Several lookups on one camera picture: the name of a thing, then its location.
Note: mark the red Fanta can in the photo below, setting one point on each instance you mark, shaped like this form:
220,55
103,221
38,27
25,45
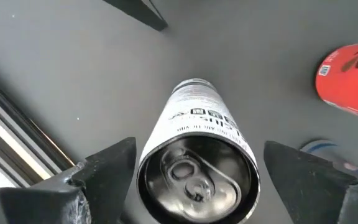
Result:
350,81

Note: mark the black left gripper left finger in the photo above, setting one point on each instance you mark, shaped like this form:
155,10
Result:
98,186

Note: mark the blue silver Red Bull can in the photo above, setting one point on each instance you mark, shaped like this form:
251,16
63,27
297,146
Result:
317,145

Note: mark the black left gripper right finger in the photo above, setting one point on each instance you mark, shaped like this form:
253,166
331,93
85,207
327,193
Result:
309,193

